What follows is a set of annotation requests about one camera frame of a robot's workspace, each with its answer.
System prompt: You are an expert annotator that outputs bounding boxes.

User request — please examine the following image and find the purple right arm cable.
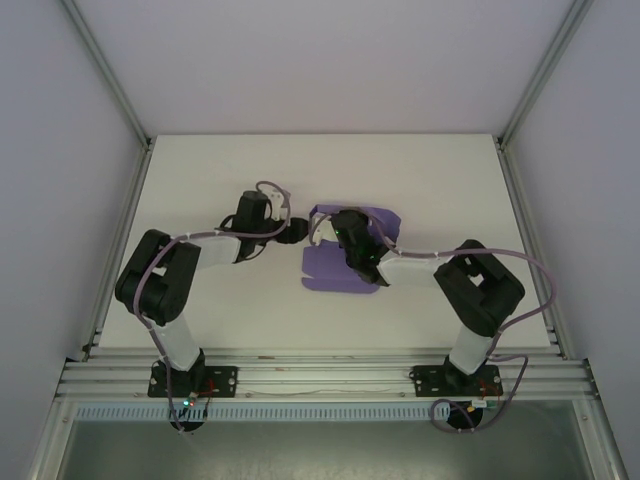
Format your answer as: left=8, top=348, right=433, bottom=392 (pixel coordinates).
left=308, top=209, right=559, bottom=435

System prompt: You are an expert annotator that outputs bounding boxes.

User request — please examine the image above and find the grey slotted cable duct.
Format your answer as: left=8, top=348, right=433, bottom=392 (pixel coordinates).
left=73, top=403, right=571, bottom=422

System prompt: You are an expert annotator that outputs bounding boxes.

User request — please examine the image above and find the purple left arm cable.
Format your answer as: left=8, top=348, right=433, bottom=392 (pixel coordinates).
left=133, top=180, right=294, bottom=435

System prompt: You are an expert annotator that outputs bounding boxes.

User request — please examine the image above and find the aluminium frame leg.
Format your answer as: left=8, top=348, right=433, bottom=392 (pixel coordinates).
left=569, top=399, right=629, bottom=480
left=27, top=399, right=76, bottom=480

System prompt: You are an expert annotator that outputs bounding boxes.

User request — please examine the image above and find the aluminium table side rail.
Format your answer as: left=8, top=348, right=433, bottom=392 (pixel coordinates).
left=79, top=139, right=154, bottom=362
left=494, top=139, right=569, bottom=360

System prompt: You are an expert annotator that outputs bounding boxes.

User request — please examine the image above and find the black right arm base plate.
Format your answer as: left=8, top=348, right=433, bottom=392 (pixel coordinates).
left=409, top=364, right=501, bottom=400

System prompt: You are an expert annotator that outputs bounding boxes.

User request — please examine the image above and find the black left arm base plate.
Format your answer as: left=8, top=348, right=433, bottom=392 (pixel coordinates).
left=147, top=364, right=239, bottom=400

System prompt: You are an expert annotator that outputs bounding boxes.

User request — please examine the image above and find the purple paper box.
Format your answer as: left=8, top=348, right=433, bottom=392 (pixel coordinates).
left=301, top=202, right=403, bottom=296

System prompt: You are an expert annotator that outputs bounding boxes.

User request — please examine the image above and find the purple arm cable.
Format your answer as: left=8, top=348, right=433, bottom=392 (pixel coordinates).
left=308, top=209, right=559, bottom=435
left=133, top=180, right=294, bottom=435

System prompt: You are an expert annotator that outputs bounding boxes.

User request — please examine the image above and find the aluminium mounting rail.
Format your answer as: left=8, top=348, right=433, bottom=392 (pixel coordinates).
left=54, top=348, right=599, bottom=401

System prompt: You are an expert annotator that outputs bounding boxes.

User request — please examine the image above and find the aluminium frame post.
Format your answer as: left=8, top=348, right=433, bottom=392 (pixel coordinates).
left=62, top=0, right=153, bottom=149
left=496, top=0, right=596, bottom=149

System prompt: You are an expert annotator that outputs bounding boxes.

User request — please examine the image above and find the black round cable grommet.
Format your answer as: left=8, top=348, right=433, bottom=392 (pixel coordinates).
left=445, top=403, right=485, bottom=434

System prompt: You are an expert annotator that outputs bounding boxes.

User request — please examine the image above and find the grey metal panel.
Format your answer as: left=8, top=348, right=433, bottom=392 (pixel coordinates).
left=57, top=419, right=601, bottom=480

